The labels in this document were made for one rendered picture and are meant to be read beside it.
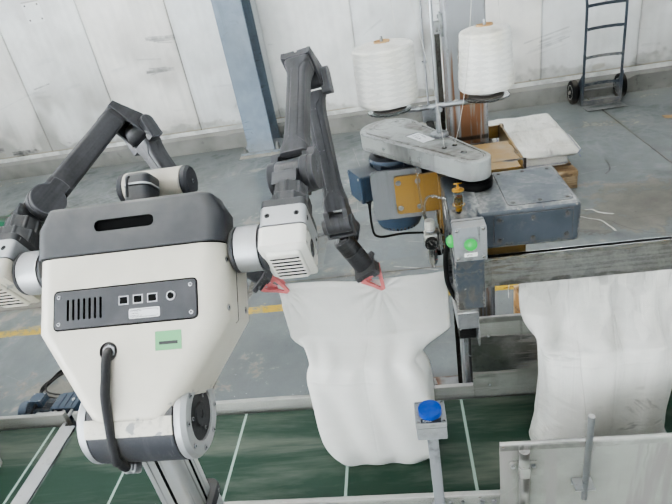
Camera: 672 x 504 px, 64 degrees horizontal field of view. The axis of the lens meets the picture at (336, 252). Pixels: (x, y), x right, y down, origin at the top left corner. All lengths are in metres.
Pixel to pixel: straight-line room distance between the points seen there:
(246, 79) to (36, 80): 2.69
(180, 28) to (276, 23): 1.09
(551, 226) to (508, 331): 0.71
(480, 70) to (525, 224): 0.41
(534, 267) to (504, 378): 0.65
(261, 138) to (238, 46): 1.00
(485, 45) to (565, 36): 5.25
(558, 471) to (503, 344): 0.52
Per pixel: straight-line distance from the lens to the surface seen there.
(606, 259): 1.63
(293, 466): 2.03
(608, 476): 1.72
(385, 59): 1.42
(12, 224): 1.33
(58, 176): 1.41
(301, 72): 1.33
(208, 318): 0.99
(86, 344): 1.10
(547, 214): 1.32
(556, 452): 1.61
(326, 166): 1.41
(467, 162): 1.36
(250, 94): 6.18
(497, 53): 1.46
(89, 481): 2.33
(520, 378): 2.13
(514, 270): 1.57
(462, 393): 2.16
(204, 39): 6.66
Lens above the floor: 1.92
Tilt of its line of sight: 29 degrees down
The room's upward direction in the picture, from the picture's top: 11 degrees counter-clockwise
